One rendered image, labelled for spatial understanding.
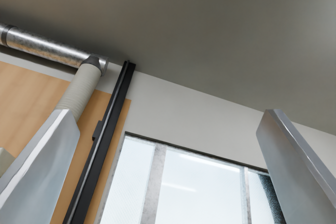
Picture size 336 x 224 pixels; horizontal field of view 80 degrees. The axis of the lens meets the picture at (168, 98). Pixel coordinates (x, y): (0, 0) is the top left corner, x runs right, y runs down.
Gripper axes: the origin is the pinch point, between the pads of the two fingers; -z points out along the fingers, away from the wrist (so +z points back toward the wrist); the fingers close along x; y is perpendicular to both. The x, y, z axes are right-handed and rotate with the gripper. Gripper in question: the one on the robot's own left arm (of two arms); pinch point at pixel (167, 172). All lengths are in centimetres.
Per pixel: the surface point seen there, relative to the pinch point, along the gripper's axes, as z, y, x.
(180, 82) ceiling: -139, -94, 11
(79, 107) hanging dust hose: -87, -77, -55
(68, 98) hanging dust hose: -89, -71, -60
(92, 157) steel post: -63, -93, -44
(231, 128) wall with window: -110, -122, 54
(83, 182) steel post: -50, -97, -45
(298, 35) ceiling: -114, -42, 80
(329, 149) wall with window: -113, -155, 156
